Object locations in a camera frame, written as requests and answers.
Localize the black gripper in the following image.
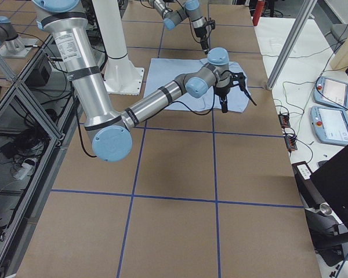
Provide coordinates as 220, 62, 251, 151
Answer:
216, 87, 230, 113
194, 26, 210, 54

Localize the light blue polo shirt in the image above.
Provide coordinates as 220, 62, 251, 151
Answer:
143, 58, 249, 114

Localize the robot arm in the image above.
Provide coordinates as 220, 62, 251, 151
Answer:
148, 0, 215, 54
34, 1, 232, 162

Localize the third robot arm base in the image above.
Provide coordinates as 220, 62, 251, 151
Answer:
0, 16, 33, 58

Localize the red cylinder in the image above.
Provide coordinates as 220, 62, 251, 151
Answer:
252, 0, 265, 27

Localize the far blue teach pendant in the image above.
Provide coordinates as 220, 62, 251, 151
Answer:
313, 76, 348, 108

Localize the blue teach pendant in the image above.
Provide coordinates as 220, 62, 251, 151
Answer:
313, 76, 348, 108
310, 106, 348, 146

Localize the near blue teach pendant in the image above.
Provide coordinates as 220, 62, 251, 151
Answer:
310, 106, 348, 146

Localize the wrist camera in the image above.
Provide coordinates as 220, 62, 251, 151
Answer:
231, 72, 257, 106
204, 18, 216, 30

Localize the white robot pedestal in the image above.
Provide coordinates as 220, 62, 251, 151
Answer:
92, 0, 144, 95

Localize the aluminium frame post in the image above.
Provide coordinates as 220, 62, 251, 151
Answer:
266, 0, 317, 90

